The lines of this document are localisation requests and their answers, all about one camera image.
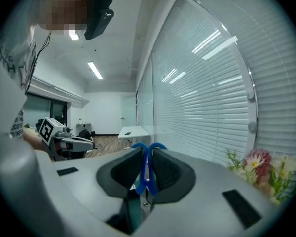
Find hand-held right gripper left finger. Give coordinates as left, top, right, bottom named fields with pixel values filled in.
left=96, top=147, right=145, bottom=198

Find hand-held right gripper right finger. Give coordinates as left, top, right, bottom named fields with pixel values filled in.
left=150, top=148, right=197, bottom=204

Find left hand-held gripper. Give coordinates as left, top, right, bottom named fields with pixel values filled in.
left=38, top=117, right=95, bottom=162

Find blue handled scissors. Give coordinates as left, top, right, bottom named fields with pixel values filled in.
left=123, top=142, right=169, bottom=235

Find person's left forearm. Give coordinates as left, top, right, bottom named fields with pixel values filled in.
left=23, top=128, right=52, bottom=158

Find black bag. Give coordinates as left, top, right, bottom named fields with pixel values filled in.
left=78, top=129, right=92, bottom=141

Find small round table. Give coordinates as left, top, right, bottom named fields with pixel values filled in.
left=76, top=123, right=93, bottom=133

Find dark framed window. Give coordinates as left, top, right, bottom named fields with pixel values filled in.
left=23, top=92, right=72, bottom=133

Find white rectangular table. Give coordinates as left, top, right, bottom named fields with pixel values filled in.
left=117, top=126, right=151, bottom=141

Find white printed t-shirt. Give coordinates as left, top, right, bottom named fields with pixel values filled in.
left=0, top=21, right=38, bottom=141

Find long ceiling light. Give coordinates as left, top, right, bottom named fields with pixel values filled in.
left=87, top=61, right=104, bottom=80
left=68, top=29, right=80, bottom=41

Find white window blinds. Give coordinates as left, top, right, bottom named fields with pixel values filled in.
left=151, top=0, right=296, bottom=168

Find artificial flower bouquet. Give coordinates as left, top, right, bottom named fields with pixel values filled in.
left=223, top=148, right=296, bottom=207

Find thin black cable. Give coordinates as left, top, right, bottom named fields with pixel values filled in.
left=24, top=31, right=52, bottom=95

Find white glass wall post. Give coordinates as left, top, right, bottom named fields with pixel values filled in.
left=241, top=58, right=260, bottom=158

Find black head-worn camera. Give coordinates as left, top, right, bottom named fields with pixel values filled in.
left=84, top=0, right=115, bottom=40

